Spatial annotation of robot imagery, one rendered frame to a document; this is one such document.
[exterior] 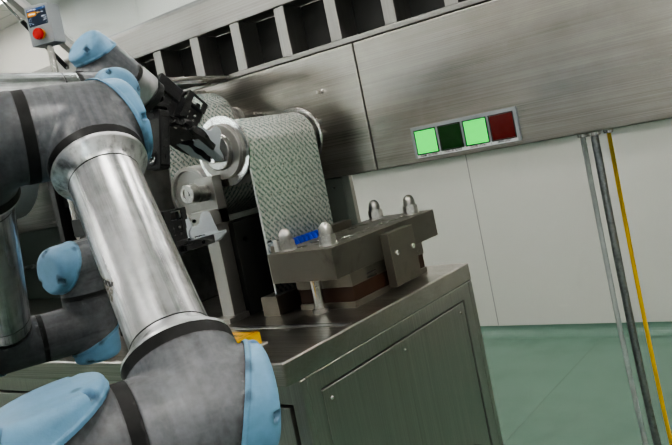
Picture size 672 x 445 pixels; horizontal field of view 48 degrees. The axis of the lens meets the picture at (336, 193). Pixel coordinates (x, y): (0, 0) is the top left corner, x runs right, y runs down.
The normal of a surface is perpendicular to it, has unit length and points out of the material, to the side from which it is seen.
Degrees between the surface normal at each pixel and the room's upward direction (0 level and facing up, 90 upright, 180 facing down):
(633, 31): 90
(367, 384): 90
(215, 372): 46
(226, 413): 73
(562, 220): 90
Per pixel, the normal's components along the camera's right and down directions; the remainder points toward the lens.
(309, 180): 0.79, -0.13
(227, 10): -0.58, 0.16
